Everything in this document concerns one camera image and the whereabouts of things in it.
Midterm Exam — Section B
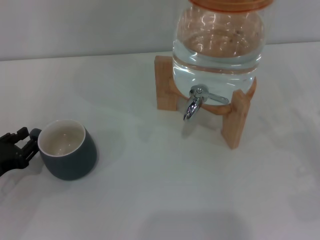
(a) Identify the orange dispenser lid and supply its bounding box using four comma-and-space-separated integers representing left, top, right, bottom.
187, 0, 273, 13

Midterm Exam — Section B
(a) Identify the black ceramic cup white inside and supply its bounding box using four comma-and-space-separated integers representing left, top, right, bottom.
29, 119, 98, 180

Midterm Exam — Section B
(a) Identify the clear glass water dispenser jar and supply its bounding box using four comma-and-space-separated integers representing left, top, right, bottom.
171, 4, 265, 106

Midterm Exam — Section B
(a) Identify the wooden dispenser stand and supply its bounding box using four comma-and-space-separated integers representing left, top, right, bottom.
154, 55, 258, 150

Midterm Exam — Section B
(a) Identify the chrome faucet with lever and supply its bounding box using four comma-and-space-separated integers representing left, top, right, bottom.
183, 84, 230, 122

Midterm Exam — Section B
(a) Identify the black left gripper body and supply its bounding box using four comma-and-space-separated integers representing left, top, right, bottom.
0, 131, 31, 176

